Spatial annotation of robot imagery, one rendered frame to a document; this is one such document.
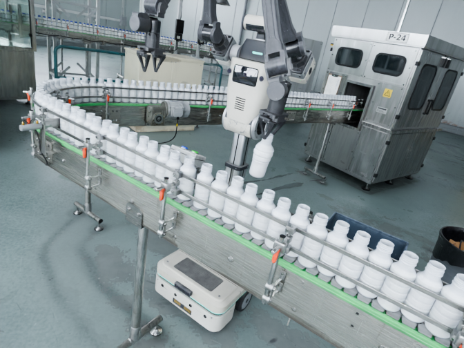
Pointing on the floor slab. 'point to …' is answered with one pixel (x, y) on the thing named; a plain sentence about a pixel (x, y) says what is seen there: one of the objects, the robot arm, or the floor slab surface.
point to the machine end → (387, 101)
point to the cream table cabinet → (195, 72)
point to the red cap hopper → (56, 37)
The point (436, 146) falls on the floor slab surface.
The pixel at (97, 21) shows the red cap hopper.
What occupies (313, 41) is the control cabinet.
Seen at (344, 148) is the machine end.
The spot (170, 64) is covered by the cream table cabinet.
